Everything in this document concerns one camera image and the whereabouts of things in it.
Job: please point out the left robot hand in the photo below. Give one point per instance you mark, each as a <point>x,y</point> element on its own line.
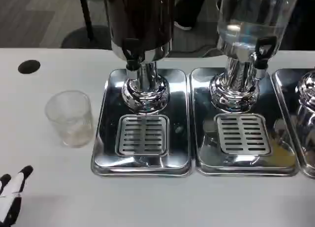
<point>14,187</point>

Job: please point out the clear ribbed glass cup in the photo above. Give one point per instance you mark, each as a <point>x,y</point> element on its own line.
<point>70,118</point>

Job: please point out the black tap of dark dispenser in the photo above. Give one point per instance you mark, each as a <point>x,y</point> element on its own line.
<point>131,52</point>

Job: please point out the black round counter grommet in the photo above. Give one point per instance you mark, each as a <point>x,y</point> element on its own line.
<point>29,66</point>

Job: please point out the steel drip grid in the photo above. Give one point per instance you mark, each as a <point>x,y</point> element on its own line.
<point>243,134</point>
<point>142,136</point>

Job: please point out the black stand with round base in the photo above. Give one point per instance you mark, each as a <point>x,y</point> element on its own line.
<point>86,37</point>

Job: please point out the steel tray under dark dispenser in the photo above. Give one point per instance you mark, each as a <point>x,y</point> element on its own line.
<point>179,108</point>

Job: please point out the dark coffee drink dispenser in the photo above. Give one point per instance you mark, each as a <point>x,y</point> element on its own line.
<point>141,20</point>

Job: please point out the steel tray under clear dispenser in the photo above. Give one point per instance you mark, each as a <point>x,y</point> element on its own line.
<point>204,94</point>

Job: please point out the person's shoe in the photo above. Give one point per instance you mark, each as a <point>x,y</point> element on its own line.
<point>183,26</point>

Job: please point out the person's leg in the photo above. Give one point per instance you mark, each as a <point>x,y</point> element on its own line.
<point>192,8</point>

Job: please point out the black tap of clear dispenser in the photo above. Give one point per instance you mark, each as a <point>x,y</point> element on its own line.
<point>264,52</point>

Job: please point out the clear water drink dispenser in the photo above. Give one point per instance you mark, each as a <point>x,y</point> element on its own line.
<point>248,20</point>

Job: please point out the steel tray with cut-off pedestal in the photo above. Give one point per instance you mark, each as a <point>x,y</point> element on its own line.
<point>286,89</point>

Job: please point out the chrome drink dispenser pedestal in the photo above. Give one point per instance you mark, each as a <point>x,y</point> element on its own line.
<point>306,99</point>

